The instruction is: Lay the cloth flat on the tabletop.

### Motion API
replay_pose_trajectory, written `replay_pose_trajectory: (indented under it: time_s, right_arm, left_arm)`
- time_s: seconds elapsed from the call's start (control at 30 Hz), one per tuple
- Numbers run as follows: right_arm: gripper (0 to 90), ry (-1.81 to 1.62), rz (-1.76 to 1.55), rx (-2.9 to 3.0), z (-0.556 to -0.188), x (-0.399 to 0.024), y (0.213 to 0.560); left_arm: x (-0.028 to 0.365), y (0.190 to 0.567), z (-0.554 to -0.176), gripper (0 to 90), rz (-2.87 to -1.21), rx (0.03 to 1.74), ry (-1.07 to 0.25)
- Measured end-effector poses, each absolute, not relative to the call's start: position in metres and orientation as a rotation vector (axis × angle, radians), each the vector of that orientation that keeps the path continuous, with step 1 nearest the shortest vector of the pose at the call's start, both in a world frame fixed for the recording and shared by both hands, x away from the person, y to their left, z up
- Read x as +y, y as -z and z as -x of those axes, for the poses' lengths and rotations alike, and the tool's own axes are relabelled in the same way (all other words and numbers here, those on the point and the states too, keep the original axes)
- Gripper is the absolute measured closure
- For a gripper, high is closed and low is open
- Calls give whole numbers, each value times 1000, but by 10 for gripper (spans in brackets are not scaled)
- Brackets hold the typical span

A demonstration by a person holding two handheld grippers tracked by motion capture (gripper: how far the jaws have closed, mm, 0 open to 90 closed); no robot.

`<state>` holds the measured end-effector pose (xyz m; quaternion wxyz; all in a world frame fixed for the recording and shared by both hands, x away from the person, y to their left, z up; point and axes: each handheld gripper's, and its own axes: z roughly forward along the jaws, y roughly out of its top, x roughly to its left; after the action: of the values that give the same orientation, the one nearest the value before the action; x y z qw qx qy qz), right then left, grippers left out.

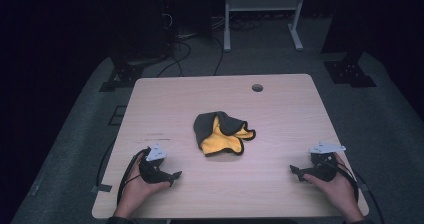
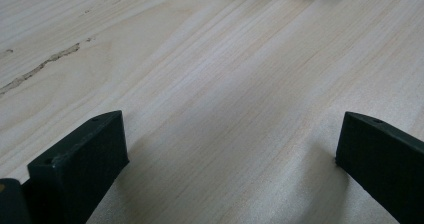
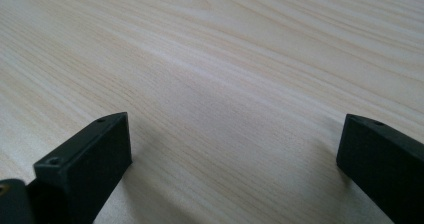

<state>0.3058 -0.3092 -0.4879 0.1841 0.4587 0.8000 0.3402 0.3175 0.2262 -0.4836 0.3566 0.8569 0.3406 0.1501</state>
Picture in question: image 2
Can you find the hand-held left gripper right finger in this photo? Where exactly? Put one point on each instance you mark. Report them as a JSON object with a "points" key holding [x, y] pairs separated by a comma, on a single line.
{"points": [[383, 157]]}

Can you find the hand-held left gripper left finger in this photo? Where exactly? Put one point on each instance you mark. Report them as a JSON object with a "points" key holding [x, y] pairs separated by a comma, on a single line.
{"points": [[80, 164]]}

